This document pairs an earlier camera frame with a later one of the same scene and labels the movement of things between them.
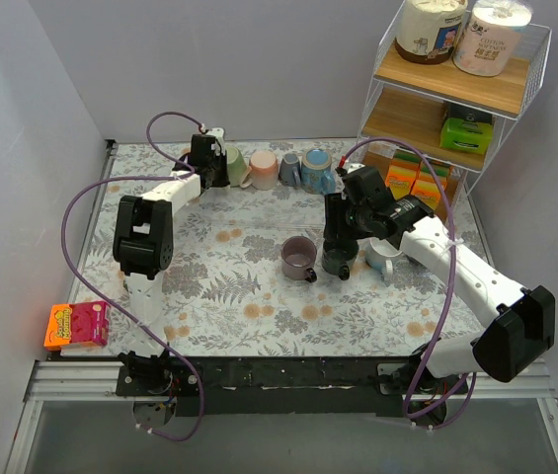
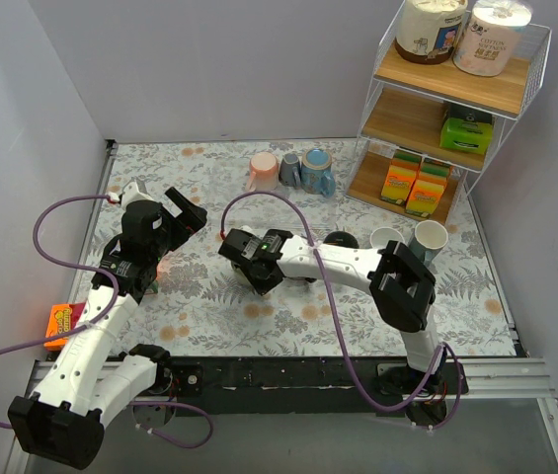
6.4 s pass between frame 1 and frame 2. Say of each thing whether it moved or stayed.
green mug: moved
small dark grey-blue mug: stayed
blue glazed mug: stayed
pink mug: stayed
